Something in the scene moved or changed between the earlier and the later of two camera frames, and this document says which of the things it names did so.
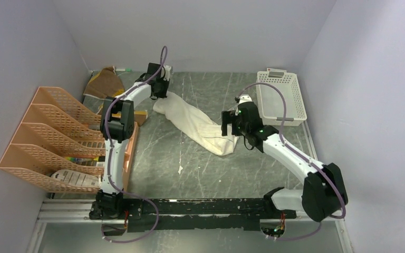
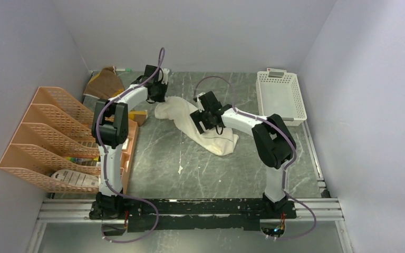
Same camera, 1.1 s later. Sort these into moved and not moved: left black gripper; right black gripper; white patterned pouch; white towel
Moved: right black gripper
Not moved: white patterned pouch; white towel; left black gripper
